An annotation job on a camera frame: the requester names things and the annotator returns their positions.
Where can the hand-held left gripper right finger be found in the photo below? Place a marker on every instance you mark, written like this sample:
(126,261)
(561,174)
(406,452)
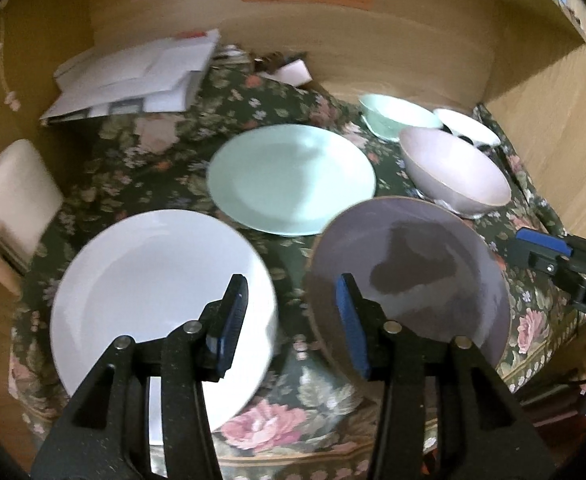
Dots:
(351,325)

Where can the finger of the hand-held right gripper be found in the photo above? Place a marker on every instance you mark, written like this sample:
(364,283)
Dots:
(535,247)

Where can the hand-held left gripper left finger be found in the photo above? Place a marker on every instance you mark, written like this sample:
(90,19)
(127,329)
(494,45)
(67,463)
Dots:
(234,317)

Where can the purple plate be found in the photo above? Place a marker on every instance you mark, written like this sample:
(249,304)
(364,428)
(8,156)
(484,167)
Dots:
(423,260)

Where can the white plate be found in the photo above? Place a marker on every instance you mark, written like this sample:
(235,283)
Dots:
(138,280)

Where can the mint green plate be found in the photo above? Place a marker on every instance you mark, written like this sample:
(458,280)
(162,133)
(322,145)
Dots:
(283,180)

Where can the mint green bowl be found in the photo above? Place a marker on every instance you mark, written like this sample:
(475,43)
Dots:
(393,110)

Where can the white bowl with black spots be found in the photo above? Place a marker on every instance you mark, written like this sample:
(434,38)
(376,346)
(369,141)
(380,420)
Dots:
(465,122)

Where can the dark floral tablecloth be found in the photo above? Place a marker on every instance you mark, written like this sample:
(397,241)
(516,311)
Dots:
(138,185)

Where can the small white box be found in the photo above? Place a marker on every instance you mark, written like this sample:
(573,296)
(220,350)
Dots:
(295,71)

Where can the stack of white papers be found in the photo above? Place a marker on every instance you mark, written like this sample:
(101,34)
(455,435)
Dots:
(138,75)

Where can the red and white tube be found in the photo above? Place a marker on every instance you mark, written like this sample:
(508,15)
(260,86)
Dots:
(193,34)

